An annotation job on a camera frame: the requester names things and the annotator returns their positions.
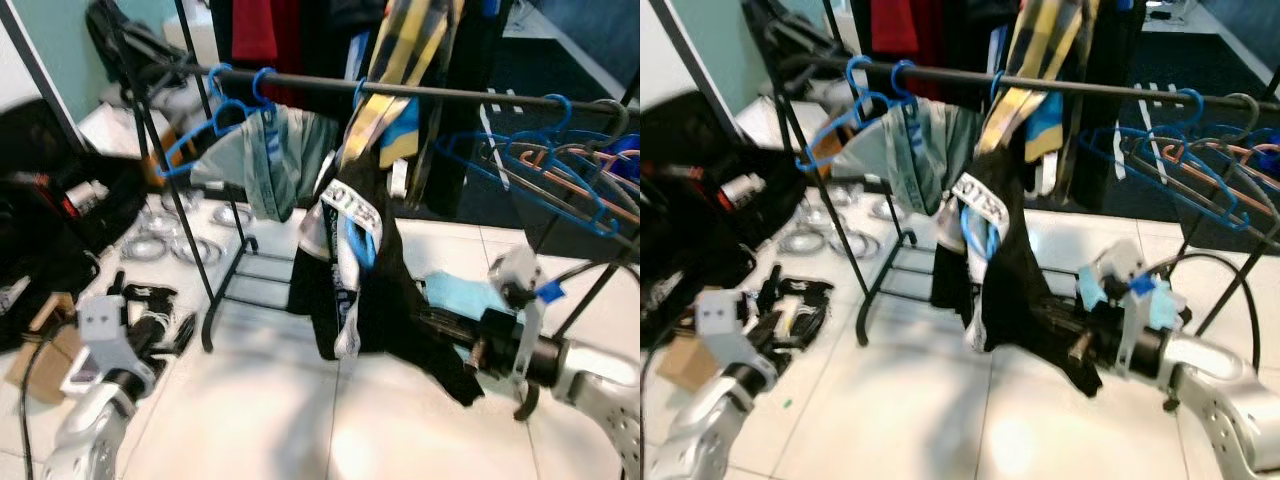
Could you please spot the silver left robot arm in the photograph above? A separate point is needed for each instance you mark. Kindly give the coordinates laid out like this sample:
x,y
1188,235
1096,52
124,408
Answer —
x,y
85,430
700,440

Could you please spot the blue plastic hanger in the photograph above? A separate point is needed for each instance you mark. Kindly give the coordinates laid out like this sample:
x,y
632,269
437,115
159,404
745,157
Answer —
x,y
850,72
512,152
994,86
1150,150
569,110
256,85
357,92
210,80
1202,105
897,78

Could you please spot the dark grey plastic hanger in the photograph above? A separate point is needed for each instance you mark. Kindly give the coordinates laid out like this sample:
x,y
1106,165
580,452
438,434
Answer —
x,y
627,118
1259,112

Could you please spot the light blue cloth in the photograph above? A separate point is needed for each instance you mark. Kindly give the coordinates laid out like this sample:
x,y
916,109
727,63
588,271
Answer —
x,y
460,292
1165,305

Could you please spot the white console box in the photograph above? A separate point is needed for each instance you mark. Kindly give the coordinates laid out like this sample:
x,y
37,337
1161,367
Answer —
x,y
80,372

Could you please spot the black garment white band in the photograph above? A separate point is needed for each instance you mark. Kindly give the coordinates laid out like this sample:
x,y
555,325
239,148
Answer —
x,y
400,300
1010,290

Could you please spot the small brown cardboard box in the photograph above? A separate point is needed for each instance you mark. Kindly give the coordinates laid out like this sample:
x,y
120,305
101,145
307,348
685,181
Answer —
x,y
685,365
40,360

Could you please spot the black fabric bag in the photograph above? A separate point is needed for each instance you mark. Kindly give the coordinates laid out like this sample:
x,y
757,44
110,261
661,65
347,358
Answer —
x,y
690,220
50,230

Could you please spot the grey-green shirt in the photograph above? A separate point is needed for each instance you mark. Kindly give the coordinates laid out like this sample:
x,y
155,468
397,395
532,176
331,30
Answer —
x,y
930,150
270,160

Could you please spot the open white cardboard box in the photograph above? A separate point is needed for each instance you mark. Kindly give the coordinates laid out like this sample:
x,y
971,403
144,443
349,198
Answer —
x,y
770,120
110,125

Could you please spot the black metal clothes rack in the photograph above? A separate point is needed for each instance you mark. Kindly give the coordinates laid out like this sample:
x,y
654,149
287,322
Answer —
x,y
1100,88
450,93

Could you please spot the yellow striped garment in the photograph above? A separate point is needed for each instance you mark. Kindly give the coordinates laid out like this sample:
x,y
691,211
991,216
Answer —
x,y
1040,40
400,40

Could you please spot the red garment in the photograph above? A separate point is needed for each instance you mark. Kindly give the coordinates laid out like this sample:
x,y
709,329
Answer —
x,y
895,25
260,25

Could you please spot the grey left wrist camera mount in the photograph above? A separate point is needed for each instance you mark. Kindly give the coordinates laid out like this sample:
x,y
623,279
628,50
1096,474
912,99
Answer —
x,y
722,320
100,325

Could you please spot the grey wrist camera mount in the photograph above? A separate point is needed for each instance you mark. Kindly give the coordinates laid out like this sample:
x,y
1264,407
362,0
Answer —
x,y
1120,262
722,320
100,325
515,270

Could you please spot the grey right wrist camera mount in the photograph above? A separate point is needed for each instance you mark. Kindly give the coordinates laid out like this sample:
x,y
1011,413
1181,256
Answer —
x,y
1120,262
515,270

